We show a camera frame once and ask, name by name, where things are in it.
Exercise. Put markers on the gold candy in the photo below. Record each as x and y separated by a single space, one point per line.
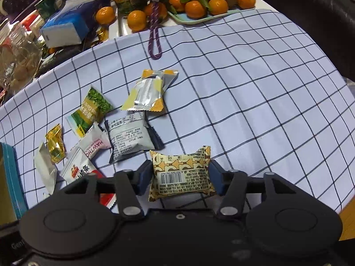
55 144

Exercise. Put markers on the teal gold tin box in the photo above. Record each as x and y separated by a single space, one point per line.
13 203

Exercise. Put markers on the checkered white tablecloth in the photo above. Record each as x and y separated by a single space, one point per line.
253 86

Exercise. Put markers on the plain white snack packet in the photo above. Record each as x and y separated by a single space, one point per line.
45 167

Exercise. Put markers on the grey black snack packet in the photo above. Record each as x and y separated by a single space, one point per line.
131 134

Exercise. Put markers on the white red snack packet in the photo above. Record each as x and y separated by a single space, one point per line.
77 166

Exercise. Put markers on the silver yellow snack packet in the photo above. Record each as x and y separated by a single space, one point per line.
147 94

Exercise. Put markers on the clear walnut jar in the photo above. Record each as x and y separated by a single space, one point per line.
20 58

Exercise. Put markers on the brown patterned snack packet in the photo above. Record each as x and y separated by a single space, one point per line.
180 174

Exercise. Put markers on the blue tissue box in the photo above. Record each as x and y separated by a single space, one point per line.
72 23

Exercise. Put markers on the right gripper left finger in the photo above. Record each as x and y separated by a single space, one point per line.
128 185

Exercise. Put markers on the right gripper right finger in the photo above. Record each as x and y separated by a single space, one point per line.
231 186

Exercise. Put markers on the green yellow snack packet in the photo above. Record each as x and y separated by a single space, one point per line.
93 109

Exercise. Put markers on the white pink hawthorn packet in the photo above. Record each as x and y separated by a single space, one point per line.
94 140

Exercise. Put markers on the light green fruit tray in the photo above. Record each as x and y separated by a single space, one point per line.
183 19

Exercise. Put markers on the loose mandarin orange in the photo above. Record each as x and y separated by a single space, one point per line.
105 16
137 20

